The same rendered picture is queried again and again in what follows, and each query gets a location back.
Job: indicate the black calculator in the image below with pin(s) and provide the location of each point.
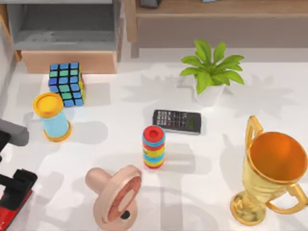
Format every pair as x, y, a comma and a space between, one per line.
176, 121

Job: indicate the stack of coloured rings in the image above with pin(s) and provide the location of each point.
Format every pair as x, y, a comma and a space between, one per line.
153, 148

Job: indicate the green plant in white pot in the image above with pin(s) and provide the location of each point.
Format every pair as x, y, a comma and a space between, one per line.
211, 69

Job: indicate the multicoloured puzzle cube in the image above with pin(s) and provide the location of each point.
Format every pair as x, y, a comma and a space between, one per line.
67, 83

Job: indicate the yellow and blue canister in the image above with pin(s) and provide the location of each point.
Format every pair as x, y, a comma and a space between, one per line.
54, 118

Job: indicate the pale wooden drawer front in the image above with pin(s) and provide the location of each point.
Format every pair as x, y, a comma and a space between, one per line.
68, 62

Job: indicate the wooden open shelf unit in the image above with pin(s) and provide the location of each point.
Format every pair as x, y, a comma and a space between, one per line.
216, 29

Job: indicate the dark box on shelf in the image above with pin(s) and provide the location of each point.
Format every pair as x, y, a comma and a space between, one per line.
149, 3

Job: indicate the gold trophy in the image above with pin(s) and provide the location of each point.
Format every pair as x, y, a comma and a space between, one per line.
269, 168

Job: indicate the blue item on shelf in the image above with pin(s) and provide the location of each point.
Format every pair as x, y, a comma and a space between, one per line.
209, 1

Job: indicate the grey rounded box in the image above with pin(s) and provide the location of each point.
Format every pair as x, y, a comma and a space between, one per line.
16, 133

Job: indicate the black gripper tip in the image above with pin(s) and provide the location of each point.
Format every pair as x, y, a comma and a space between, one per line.
4, 142

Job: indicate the red and black stapler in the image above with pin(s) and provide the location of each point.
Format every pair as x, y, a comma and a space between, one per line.
14, 195

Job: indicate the wooden cabinet frame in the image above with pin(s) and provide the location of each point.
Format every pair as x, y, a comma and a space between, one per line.
7, 33

